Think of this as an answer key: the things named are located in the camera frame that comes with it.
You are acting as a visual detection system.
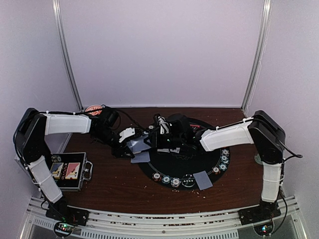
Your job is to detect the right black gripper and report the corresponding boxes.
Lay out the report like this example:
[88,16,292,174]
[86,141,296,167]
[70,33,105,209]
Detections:
[145,131,185,148]

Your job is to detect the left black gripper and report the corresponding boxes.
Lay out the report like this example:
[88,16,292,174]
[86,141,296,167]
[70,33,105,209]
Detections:
[94,127,135,158]

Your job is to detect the two of clubs card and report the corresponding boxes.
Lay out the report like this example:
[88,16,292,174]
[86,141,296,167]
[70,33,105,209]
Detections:
[169,148,180,154]

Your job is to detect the blue card deck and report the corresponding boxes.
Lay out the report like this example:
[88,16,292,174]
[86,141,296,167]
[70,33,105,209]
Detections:
[127,139,150,154]

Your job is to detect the ace of diamonds card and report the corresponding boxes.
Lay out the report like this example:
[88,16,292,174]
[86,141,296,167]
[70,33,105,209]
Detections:
[157,149,170,153]

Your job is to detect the green white chips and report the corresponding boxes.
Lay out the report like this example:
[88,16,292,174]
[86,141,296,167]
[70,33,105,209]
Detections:
[219,163,228,171]
[161,175,171,184]

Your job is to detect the blue white chips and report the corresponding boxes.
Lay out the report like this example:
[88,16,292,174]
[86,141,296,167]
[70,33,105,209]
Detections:
[221,148,230,164]
[170,178,181,188]

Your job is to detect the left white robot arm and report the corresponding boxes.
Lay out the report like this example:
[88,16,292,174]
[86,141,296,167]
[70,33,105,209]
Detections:
[13,107,136,221]

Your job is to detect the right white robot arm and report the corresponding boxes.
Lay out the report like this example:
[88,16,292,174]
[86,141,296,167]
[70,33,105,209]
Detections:
[140,111,286,220]

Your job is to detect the round black poker mat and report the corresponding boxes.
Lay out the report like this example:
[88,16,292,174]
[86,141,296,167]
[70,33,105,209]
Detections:
[137,117,230,190]

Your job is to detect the red white patterned bowl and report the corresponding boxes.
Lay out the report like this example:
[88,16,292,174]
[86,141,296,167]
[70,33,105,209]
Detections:
[84,105,103,116]

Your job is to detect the red card box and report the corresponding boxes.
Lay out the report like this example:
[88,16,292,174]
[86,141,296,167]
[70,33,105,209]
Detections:
[65,162,81,180]

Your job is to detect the aluminium poker case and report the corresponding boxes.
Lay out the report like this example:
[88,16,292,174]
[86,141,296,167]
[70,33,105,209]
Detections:
[45,152,93,192]

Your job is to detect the chips in case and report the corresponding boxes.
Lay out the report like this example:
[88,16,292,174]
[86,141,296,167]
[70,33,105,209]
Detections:
[51,154,62,163]

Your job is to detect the yellow blue card box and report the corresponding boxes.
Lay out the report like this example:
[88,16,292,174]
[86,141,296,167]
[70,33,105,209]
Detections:
[50,162,64,179]

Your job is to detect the white green paper cup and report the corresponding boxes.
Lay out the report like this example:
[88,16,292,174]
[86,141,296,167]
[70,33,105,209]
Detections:
[254,153,263,165]

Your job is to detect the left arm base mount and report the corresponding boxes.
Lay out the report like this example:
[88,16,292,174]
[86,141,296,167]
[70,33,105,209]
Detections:
[45,207,89,226]

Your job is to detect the aluminium front rail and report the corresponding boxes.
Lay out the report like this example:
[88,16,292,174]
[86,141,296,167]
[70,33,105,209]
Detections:
[19,208,310,239]

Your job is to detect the right aluminium frame post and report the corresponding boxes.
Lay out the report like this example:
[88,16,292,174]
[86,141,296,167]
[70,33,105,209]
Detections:
[241,0,272,115]

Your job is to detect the aluminium frame post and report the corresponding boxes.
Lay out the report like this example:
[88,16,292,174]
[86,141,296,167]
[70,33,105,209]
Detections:
[52,0,83,111]
[241,0,272,115]

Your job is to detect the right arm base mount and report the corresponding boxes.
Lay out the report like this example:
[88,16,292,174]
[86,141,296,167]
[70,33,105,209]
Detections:
[238,205,281,225]

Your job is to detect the left aluminium frame post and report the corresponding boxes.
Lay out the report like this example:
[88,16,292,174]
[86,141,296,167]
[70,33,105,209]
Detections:
[52,0,83,111]

